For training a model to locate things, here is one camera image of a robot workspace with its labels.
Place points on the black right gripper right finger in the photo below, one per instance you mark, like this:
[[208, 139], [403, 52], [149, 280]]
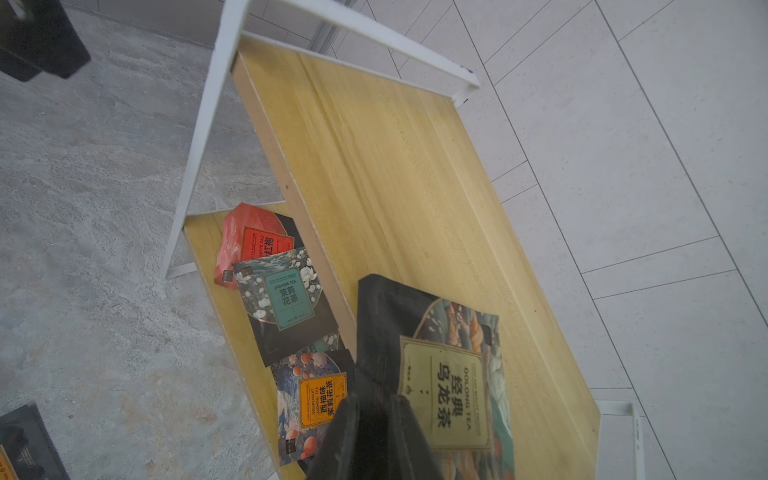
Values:
[[410, 457]]

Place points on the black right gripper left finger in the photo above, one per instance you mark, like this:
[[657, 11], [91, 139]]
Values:
[[335, 457]]

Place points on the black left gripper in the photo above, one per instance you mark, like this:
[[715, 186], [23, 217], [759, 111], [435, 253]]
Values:
[[37, 36]]

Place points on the beige label tea bag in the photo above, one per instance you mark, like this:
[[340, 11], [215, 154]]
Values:
[[445, 359]]

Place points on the green label floral tea bag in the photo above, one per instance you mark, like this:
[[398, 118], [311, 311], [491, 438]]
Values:
[[286, 306]]

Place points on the red tea bag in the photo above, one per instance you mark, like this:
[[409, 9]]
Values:
[[250, 232]]

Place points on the orange label black tea bag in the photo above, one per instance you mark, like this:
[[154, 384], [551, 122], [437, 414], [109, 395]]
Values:
[[27, 450]]

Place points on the orange label lower tea bag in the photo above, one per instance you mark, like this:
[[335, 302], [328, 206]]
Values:
[[310, 388]]

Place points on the white frame wooden shelf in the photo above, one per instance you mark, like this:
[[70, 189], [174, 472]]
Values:
[[380, 177]]

